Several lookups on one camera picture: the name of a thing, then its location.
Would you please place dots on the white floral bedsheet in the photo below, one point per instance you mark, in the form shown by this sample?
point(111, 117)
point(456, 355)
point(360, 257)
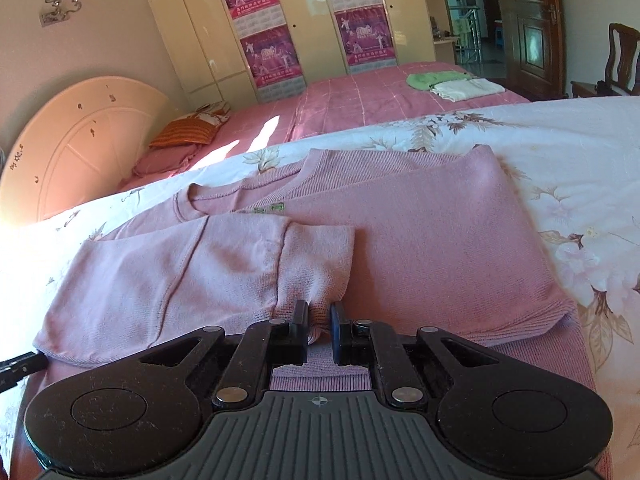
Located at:
point(575, 130)

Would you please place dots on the cream arched headboard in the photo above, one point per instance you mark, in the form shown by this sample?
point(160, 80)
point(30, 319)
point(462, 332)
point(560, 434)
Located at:
point(75, 150)

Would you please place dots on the pink pillow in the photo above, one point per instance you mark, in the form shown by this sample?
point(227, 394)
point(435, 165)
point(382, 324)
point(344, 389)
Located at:
point(162, 160)

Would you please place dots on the dark wooden chair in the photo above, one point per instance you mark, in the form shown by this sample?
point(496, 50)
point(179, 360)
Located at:
point(622, 55)

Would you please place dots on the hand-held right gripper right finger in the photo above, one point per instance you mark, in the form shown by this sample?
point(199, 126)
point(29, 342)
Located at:
point(339, 335)

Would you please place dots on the orange striped pillow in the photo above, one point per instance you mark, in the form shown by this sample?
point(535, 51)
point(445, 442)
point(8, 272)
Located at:
point(187, 127)

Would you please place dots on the pink checked bedsheet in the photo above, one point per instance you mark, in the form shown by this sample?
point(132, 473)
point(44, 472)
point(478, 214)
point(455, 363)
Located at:
point(350, 100)

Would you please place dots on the green folded cloth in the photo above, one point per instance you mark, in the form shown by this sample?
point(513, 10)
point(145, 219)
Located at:
point(432, 80)

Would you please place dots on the pink knit sweater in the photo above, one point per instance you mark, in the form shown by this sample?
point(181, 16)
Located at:
point(425, 240)

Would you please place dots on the cream open shelf unit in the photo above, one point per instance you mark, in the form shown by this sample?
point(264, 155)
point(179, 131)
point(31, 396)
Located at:
point(442, 15)

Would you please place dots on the white folded cloth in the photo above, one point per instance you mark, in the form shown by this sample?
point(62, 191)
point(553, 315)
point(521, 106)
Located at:
point(465, 90)

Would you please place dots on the dark wooden door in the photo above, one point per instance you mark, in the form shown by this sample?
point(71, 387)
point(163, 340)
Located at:
point(532, 25)

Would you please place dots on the metal stair railing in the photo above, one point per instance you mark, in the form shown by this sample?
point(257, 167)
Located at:
point(467, 30)

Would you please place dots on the blue plastic stool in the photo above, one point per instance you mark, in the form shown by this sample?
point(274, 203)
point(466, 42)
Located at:
point(500, 35)

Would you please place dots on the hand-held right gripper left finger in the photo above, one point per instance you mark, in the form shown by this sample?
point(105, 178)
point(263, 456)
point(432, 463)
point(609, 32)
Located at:
point(301, 332)

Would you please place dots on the cream wardrobe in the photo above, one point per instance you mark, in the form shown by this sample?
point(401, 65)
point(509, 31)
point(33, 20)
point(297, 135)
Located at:
point(200, 25)

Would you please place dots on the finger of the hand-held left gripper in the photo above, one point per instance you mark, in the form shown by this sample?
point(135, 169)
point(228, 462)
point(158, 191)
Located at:
point(22, 366)

